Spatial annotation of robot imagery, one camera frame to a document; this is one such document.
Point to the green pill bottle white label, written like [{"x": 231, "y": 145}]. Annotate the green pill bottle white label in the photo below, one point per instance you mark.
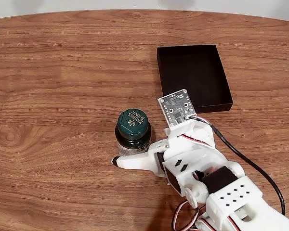
[{"x": 132, "y": 120}]

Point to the shallow black cardboard box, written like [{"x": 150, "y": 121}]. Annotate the shallow black cardboard box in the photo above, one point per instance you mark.
[{"x": 190, "y": 69}]

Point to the camera board on white mount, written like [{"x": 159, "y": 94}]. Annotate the camera board on white mount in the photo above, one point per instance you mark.
[{"x": 177, "y": 108}]

